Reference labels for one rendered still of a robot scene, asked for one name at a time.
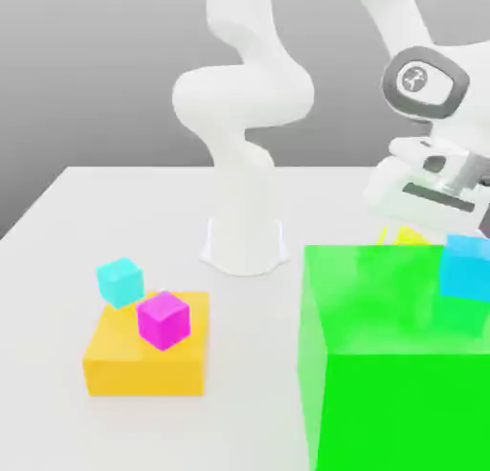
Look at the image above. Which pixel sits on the large green box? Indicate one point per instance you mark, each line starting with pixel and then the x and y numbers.
pixel 398 383

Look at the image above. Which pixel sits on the small magenta cube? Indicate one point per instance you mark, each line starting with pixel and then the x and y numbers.
pixel 164 321

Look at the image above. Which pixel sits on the small blue cube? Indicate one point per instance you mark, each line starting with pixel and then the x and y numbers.
pixel 465 272

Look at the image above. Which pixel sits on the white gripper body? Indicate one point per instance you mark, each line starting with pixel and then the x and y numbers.
pixel 390 195

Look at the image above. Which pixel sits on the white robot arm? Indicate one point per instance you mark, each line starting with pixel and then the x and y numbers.
pixel 245 95

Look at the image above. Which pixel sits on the small cyan cube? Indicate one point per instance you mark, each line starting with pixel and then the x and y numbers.
pixel 119 283

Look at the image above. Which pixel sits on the large orange box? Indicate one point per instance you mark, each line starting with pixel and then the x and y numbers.
pixel 145 363

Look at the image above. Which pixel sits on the small yellow cube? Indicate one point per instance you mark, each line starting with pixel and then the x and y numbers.
pixel 406 237

